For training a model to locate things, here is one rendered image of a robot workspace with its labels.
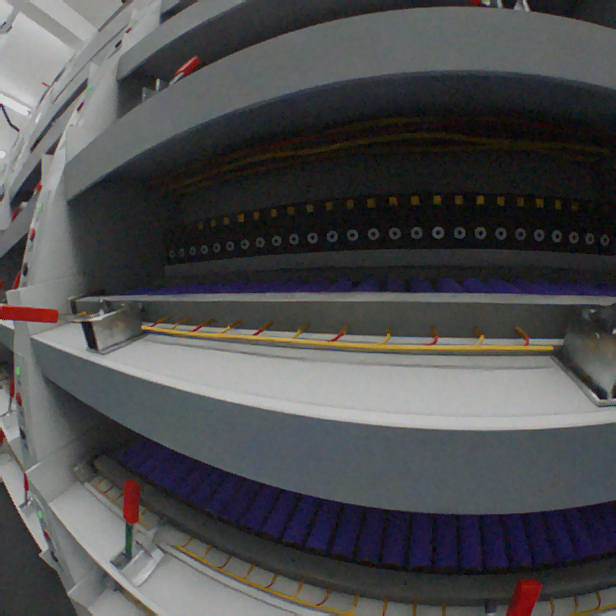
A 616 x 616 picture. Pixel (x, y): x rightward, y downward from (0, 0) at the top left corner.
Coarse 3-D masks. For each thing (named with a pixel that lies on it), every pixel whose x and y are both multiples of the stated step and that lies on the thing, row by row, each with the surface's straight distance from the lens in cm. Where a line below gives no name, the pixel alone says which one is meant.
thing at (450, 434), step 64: (256, 256) 30; (320, 256) 27; (384, 256) 26; (448, 256) 26; (512, 256) 28; (576, 256) 31; (64, 320) 36; (64, 384) 28; (128, 384) 16; (192, 384) 12; (256, 384) 11; (320, 384) 10; (384, 384) 10; (448, 384) 11; (512, 384) 11; (576, 384) 13; (192, 448) 14; (256, 448) 11; (320, 448) 10; (384, 448) 9; (448, 448) 9; (512, 448) 10; (576, 448) 11; (448, 512) 12; (512, 512) 13
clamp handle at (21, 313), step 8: (0, 304) 18; (96, 304) 20; (104, 304) 20; (0, 312) 18; (8, 312) 18; (16, 312) 18; (24, 312) 18; (32, 312) 18; (40, 312) 18; (48, 312) 18; (56, 312) 18; (104, 312) 20; (16, 320) 18; (24, 320) 18; (32, 320) 18; (40, 320) 18; (48, 320) 18; (56, 320) 18; (72, 320) 19; (80, 320) 19; (88, 320) 19
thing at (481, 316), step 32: (160, 320) 19; (192, 320) 18; (224, 320) 16; (256, 320) 15; (288, 320) 14; (320, 320) 13; (352, 320) 13; (384, 320) 13; (416, 320) 13; (448, 320) 13; (480, 320) 13; (512, 320) 14; (544, 320) 14
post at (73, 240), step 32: (160, 0) 67; (96, 96) 45; (128, 96) 48; (96, 128) 43; (64, 160) 40; (64, 192) 38; (96, 192) 40; (128, 192) 42; (32, 224) 45; (64, 224) 37; (96, 224) 39; (128, 224) 41; (160, 224) 45; (64, 256) 36; (96, 256) 38; (128, 256) 40; (160, 256) 44; (32, 352) 35; (32, 384) 36; (32, 416) 37; (64, 416) 38; (96, 416) 40; (32, 448) 40; (64, 544) 46; (64, 576) 56
